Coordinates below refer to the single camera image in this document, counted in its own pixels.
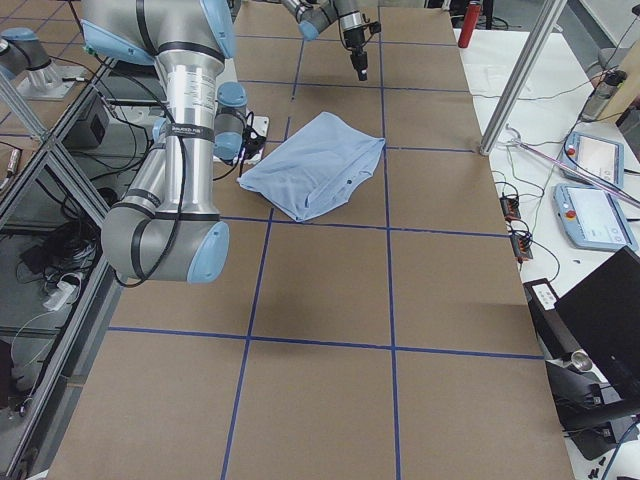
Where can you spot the far blue teach pendant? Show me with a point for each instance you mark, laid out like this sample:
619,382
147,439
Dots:
593,155

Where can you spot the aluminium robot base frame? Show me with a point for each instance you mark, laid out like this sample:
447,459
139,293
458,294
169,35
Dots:
50,231

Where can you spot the black monitor on stand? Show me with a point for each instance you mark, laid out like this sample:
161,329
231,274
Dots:
592,336

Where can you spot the red metal bottle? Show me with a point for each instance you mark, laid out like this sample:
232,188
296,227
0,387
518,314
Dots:
470,21

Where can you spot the light blue t-shirt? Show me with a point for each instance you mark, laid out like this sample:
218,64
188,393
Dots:
317,169

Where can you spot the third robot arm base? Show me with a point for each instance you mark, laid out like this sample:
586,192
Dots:
23,53

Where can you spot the white power strip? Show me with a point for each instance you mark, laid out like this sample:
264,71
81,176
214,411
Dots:
60,296

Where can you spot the black orange electronics box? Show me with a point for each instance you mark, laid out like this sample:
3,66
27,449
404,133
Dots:
521,245
510,207

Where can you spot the aluminium frame post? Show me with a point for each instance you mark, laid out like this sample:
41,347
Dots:
523,67

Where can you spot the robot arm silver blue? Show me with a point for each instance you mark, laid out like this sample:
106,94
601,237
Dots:
313,18
167,227

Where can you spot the near blue teach pendant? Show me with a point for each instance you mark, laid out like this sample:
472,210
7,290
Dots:
592,219

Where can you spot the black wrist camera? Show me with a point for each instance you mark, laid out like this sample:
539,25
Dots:
373,27
249,125

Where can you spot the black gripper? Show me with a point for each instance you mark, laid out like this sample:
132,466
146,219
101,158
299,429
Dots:
355,41
251,145

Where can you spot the blue teach pendant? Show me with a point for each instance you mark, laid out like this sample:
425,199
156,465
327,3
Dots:
593,155
592,219

